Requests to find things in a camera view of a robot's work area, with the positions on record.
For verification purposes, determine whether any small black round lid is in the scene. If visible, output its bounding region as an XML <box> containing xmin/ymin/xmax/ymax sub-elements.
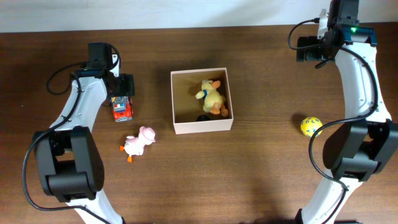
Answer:
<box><xmin>196</xmin><ymin>114</ymin><xmax>211</xmax><ymax>122</ymax></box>

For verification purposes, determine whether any yellow plush duck toy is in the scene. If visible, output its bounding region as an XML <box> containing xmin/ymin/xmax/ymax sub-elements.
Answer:
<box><xmin>195</xmin><ymin>80</ymin><xmax>229</xmax><ymax>117</ymax></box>

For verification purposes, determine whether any yellow ball with blue letters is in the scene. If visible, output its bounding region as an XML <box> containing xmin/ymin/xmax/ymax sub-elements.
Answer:
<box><xmin>300</xmin><ymin>117</ymin><xmax>323</xmax><ymax>137</ymax></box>

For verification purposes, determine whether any pink white toy duck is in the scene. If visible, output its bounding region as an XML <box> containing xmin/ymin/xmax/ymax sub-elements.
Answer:
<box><xmin>119</xmin><ymin>126</ymin><xmax>155</xmax><ymax>163</ymax></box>

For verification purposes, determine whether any pink cardboard box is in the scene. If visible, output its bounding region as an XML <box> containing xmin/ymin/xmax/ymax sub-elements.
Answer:
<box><xmin>170</xmin><ymin>68</ymin><xmax>234</xmax><ymax>134</ymax></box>

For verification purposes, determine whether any red grey toy truck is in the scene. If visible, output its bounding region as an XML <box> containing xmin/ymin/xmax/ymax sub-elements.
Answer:
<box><xmin>111</xmin><ymin>96</ymin><xmax>134</xmax><ymax>122</ymax></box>

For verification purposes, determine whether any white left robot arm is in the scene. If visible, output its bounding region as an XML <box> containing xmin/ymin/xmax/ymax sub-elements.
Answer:
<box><xmin>22</xmin><ymin>42</ymin><xmax>135</xmax><ymax>223</ymax></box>

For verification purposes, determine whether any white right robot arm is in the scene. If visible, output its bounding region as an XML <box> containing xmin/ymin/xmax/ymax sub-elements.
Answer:
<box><xmin>294</xmin><ymin>0</ymin><xmax>397</xmax><ymax>223</ymax></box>

